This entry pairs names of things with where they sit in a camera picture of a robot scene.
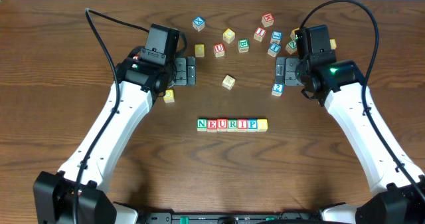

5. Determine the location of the green N block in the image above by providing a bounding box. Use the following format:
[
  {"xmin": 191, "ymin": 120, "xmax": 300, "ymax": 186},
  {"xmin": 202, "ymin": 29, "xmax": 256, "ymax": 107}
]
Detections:
[{"xmin": 197, "ymin": 118, "xmax": 208, "ymax": 132}]

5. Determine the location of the red E block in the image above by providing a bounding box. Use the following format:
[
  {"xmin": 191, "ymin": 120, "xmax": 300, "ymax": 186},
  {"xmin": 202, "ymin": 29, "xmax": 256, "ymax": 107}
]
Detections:
[{"xmin": 207, "ymin": 119, "xmax": 218, "ymax": 132}]

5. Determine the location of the yellow S block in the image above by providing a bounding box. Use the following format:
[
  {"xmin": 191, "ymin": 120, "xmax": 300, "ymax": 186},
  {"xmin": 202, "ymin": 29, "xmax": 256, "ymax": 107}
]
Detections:
[{"xmin": 257, "ymin": 119, "xmax": 268, "ymax": 132}]

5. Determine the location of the blue P block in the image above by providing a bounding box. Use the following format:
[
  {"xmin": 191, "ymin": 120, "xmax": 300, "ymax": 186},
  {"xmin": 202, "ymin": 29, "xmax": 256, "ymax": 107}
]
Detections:
[{"xmin": 247, "ymin": 119, "xmax": 258, "ymax": 132}]

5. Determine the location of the red u block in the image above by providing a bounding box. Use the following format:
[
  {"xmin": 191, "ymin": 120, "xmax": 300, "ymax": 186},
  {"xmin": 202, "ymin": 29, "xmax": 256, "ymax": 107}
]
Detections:
[
  {"xmin": 213, "ymin": 43, "xmax": 225, "ymax": 58},
  {"xmin": 216, "ymin": 118, "xmax": 228, "ymax": 132}
]

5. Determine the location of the red i block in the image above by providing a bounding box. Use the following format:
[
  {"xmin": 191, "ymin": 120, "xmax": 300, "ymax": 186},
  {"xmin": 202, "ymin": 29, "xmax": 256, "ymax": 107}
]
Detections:
[
  {"xmin": 254, "ymin": 27, "xmax": 267, "ymax": 42},
  {"xmin": 237, "ymin": 119, "xmax": 248, "ymax": 132}
]

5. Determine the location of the green R block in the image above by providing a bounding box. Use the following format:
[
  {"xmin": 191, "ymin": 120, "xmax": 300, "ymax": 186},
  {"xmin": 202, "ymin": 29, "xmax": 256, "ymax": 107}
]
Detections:
[{"xmin": 227, "ymin": 119, "xmax": 238, "ymax": 132}]

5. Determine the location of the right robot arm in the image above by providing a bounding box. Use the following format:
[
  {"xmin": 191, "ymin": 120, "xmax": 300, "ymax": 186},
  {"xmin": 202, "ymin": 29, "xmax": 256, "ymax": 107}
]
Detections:
[{"xmin": 276, "ymin": 25, "xmax": 424, "ymax": 223}]

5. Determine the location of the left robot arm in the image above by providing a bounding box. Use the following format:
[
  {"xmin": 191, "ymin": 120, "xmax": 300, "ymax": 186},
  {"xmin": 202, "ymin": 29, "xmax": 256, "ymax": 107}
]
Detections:
[{"xmin": 33, "ymin": 24, "xmax": 196, "ymax": 223}]

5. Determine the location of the blue T block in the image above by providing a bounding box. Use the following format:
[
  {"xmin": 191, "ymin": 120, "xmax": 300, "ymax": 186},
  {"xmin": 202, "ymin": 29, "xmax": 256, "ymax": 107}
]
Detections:
[{"xmin": 268, "ymin": 43, "xmax": 282, "ymax": 57}]

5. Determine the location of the yellow block centre left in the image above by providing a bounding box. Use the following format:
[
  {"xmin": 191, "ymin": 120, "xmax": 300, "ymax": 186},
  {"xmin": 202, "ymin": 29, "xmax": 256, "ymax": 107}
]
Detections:
[{"xmin": 195, "ymin": 44, "xmax": 205, "ymax": 58}]

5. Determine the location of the green Z block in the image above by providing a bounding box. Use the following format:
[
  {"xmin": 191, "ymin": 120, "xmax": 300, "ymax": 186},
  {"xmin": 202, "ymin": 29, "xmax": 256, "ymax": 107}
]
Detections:
[{"xmin": 286, "ymin": 40, "xmax": 297, "ymax": 55}]

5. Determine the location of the yellow B block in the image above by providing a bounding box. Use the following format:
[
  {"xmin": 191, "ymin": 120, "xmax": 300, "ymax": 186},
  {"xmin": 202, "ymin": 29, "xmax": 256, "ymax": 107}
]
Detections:
[{"xmin": 329, "ymin": 39, "xmax": 337, "ymax": 49}]

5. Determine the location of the blue 2 block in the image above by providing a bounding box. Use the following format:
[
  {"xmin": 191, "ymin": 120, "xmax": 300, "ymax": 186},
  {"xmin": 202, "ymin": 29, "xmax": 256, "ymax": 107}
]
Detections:
[{"xmin": 272, "ymin": 83, "xmax": 284, "ymax": 96}]

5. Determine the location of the blue L block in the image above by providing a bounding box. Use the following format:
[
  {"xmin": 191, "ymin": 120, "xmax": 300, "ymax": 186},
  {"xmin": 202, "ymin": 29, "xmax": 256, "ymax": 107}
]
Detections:
[{"xmin": 270, "ymin": 31, "xmax": 283, "ymax": 45}]

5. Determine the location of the yellow block top right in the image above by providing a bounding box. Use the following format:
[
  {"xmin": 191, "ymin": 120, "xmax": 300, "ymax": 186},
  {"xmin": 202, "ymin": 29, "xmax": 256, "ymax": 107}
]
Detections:
[{"xmin": 290, "ymin": 28, "xmax": 299, "ymax": 40}]

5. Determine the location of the blue X block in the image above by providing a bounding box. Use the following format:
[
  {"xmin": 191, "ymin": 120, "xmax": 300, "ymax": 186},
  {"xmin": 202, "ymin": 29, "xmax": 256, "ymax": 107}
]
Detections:
[{"xmin": 192, "ymin": 17, "xmax": 205, "ymax": 32}]

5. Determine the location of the green B block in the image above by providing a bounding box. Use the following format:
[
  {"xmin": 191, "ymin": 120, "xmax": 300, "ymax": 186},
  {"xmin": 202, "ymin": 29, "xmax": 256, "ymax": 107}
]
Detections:
[{"xmin": 238, "ymin": 39, "xmax": 250, "ymax": 53}]

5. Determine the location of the yellow block near left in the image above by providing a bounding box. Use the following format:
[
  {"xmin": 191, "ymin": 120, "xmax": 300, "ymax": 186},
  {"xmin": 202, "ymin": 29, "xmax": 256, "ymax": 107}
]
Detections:
[{"xmin": 163, "ymin": 89, "xmax": 175, "ymax": 103}]

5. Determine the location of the plain K block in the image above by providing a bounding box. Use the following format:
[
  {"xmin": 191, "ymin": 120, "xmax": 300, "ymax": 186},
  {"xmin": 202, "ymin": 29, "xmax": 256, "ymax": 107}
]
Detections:
[{"xmin": 222, "ymin": 75, "xmax": 236, "ymax": 90}]

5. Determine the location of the red H block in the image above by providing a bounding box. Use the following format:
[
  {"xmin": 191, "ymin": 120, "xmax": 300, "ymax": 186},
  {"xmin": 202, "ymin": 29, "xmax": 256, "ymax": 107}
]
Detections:
[{"xmin": 262, "ymin": 13, "xmax": 275, "ymax": 28}]

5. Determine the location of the yellow block top centre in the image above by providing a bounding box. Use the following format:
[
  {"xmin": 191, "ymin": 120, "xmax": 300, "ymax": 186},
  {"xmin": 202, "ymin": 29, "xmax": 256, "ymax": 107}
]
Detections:
[{"xmin": 222, "ymin": 29, "xmax": 236, "ymax": 44}]

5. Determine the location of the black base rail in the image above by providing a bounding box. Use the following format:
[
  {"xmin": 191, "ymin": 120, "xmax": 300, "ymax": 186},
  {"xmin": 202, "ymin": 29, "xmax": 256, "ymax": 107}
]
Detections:
[{"xmin": 136, "ymin": 211, "xmax": 329, "ymax": 224}]

